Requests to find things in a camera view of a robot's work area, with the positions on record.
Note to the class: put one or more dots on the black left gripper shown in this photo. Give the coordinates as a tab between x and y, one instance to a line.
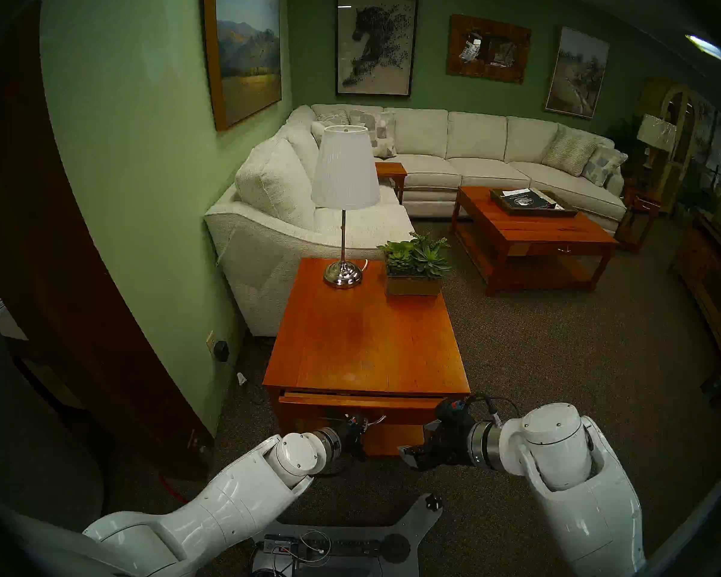
353	443

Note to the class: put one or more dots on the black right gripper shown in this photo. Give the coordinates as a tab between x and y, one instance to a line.
450	446

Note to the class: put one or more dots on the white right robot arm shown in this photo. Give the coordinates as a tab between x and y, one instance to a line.
577	491

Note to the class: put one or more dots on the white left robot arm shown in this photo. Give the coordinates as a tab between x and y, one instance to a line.
228	503

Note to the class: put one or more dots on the black base knob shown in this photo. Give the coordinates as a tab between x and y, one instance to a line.
434	502

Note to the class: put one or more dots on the orange wooden end table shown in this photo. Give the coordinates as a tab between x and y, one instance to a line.
366	341

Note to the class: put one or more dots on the black round disk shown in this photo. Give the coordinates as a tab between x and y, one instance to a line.
395	548

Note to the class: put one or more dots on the black power strip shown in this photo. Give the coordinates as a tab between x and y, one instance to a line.
348	547

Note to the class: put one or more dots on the succulent planter box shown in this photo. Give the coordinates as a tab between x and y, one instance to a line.
413	284

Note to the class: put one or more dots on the black power adapter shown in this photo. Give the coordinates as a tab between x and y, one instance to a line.
221	350

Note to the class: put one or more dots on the cream sectional sofa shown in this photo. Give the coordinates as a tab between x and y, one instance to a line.
264	251

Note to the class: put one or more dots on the wooden coffee table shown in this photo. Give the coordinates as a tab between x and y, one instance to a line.
535	227

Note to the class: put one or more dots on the small wooden side table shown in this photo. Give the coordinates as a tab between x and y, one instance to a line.
390	170

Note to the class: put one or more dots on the white shade table lamp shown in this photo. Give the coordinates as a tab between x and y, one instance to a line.
345	167

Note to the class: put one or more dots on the dark cover book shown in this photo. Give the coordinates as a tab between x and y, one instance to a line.
526	202

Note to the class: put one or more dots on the dark wooden tray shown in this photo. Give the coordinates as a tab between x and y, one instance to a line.
565	211

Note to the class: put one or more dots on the grey patterned throw pillow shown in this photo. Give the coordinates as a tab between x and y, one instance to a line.
333	118
604	164
384	134

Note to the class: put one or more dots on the dark red end table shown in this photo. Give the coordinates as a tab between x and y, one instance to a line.
643	206

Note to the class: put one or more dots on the striped beige throw pillow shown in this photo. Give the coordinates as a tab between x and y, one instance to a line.
569	151

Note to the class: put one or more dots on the wooden sideboard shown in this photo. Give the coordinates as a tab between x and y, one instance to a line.
712	281

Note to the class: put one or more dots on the brown wooden door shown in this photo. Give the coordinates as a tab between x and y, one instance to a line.
48	251

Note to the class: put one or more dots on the dark green floor plant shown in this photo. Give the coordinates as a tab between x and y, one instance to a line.
628	140

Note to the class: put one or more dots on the wood framed mirror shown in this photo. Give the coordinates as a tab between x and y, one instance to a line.
486	68

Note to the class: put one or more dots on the black framed horse picture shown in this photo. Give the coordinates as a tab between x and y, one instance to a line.
375	44

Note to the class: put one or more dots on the mountain landscape painting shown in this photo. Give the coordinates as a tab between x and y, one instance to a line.
246	53

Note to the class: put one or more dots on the tree landscape painting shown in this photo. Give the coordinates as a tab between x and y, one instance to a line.
577	71

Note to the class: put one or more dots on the arched wooden cabinet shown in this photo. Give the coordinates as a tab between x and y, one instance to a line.
685	137

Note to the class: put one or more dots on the ceiling light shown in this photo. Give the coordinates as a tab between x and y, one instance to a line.
706	48

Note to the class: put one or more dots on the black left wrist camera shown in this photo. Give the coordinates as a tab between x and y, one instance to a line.
353	422

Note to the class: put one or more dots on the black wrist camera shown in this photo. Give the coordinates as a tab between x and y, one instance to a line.
450	410
353	422

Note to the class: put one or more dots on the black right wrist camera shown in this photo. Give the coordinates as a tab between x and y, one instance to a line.
450	410

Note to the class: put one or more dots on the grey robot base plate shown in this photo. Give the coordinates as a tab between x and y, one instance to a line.
408	518

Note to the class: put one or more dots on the beige wall outlet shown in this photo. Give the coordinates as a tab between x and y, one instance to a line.
210	342

